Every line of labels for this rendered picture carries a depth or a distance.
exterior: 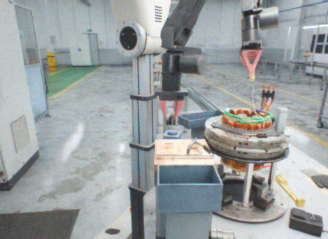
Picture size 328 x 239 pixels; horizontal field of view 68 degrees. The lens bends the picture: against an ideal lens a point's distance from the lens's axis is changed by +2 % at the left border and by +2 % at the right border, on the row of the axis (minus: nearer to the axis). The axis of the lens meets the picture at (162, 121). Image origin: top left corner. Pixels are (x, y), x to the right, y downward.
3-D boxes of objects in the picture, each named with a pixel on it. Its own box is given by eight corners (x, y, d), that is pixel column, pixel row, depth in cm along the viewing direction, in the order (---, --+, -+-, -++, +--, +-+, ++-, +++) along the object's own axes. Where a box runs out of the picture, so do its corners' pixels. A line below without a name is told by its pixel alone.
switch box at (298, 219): (320, 237, 82) (324, 224, 80) (288, 228, 86) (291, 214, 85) (319, 226, 87) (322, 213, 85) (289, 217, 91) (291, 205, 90)
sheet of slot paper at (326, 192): (377, 202, 100) (378, 200, 100) (336, 205, 99) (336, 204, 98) (324, 166, 129) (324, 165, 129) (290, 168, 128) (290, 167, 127)
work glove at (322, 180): (361, 196, 104) (362, 192, 103) (331, 198, 103) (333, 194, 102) (320, 169, 127) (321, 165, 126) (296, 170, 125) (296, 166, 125)
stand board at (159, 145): (217, 171, 73) (217, 164, 72) (154, 171, 72) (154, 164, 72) (204, 145, 92) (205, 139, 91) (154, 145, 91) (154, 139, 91)
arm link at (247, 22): (242, 21, 95) (239, 15, 90) (261, 17, 92) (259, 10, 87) (243, 38, 95) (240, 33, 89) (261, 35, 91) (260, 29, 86)
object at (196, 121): (213, 156, 141) (217, 109, 132) (226, 164, 131) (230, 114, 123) (176, 165, 131) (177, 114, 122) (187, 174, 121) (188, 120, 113)
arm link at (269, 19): (245, 15, 98) (243, -1, 91) (277, 7, 93) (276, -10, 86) (245, 40, 95) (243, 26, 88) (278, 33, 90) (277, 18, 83)
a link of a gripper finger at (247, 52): (259, 74, 93) (257, 50, 94) (263, 69, 86) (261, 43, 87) (240, 75, 94) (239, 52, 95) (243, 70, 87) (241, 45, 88)
